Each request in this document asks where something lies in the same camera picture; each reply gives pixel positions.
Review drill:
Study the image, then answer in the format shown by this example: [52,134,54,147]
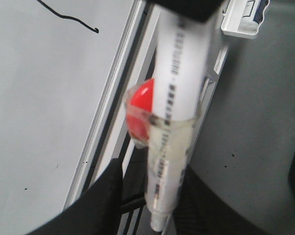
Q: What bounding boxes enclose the white plastic tray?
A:
[221,0,270,39]

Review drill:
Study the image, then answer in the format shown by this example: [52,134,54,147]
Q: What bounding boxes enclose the white whiteboard with aluminium frame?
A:
[0,0,146,235]

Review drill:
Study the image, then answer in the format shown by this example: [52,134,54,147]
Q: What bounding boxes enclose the red round magnet on marker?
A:
[123,78,154,149]

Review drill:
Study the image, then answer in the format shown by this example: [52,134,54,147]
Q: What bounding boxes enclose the white whiteboard marker pen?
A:
[145,9,214,233]

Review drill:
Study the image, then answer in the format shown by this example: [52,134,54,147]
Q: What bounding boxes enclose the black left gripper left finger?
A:
[29,159,123,235]

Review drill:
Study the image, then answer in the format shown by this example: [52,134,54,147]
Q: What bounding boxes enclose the grey black striped chair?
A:
[117,157,152,235]

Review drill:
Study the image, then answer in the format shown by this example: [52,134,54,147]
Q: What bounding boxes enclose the white blue bottle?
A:
[238,0,270,31]

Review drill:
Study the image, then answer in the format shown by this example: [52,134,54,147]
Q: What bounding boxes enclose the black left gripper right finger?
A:
[166,164,280,235]

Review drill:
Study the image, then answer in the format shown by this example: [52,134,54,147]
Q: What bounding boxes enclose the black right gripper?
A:
[148,0,225,23]

